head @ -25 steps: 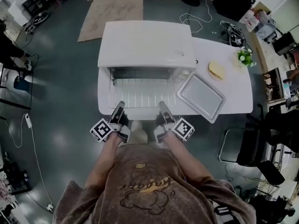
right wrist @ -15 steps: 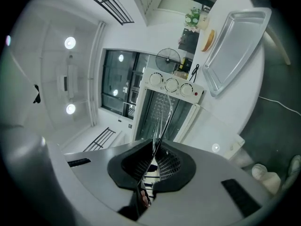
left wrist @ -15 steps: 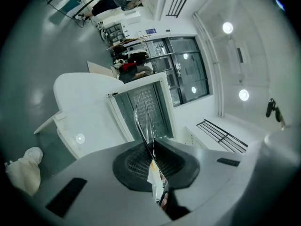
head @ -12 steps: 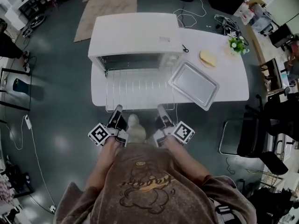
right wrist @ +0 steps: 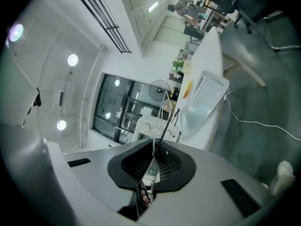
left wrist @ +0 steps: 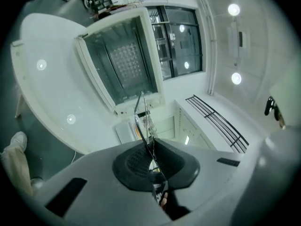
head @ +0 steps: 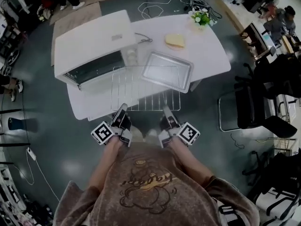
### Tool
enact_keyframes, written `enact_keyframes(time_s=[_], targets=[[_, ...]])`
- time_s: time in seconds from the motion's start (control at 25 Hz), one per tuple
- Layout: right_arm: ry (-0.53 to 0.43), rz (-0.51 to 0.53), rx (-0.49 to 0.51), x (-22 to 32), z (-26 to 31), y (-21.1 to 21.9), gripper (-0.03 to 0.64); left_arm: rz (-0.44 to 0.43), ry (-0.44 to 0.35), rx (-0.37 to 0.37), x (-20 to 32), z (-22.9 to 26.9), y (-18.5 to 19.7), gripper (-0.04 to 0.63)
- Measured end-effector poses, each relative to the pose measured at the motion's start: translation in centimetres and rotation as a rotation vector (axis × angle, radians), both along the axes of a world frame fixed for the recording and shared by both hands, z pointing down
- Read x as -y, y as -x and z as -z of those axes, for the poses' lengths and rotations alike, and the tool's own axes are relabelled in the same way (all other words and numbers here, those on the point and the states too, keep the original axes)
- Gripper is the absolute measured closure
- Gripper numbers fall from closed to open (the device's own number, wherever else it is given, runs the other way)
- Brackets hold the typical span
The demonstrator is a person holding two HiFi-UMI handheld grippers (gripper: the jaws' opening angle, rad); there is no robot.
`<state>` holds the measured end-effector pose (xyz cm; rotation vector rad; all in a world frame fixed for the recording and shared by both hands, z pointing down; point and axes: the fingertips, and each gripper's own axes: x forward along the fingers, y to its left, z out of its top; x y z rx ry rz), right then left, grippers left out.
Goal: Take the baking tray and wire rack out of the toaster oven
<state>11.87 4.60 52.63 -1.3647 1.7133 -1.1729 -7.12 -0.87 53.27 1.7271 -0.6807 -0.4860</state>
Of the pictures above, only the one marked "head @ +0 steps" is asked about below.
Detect wooden table leg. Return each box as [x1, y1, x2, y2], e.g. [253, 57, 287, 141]
[189, 79, 203, 93]

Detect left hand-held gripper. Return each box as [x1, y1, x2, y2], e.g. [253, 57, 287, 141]
[90, 103, 133, 148]

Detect black cable bundle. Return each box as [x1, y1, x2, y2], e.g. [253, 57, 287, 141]
[179, 0, 223, 27]

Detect silver baking tray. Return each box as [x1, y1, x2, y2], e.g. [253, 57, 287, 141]
[138, 51, 195, 94]

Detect brown printed shirt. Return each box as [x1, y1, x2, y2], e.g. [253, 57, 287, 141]
[52, 142, 261, 226]

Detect person's right forearm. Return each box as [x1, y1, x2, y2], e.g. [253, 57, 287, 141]
[167, 138, 217, 191]

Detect person's left forearm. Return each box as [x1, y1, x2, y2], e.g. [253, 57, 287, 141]
[90, 138, 126, 193]

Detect potted plant white flowers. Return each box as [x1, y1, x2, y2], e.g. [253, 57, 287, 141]
[187, 7, 213, 33]

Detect white floor cable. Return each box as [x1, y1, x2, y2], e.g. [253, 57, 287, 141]
[137, 0, 173, 21]

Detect beige trousers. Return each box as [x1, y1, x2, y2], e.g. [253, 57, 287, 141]
[128, 125, 163, 148]

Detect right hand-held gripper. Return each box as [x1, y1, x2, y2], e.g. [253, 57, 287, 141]
[158, 105, 201, 149]

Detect bread slice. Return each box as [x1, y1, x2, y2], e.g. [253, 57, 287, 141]
[164, 33, 186, 48]

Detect black power cable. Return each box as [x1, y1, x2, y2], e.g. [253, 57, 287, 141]
[133, 32, 154, 45]

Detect white black office chair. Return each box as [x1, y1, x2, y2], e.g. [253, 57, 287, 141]
[253, 186, 298, 221]

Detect white toaster oven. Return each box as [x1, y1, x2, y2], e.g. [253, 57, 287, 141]
[53, 9, 140, 92]

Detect white office desk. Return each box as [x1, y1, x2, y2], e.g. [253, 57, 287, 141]
[239, 22, 283, 61]

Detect black mesh office chair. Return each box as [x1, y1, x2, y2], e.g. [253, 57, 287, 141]
[234, 52, 301, 97]

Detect wire oven rack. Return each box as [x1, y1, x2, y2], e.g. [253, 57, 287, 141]
[110, 65, 182, 112]

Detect white power strip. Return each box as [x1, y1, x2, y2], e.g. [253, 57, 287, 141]
[26, 146, 36, 161]

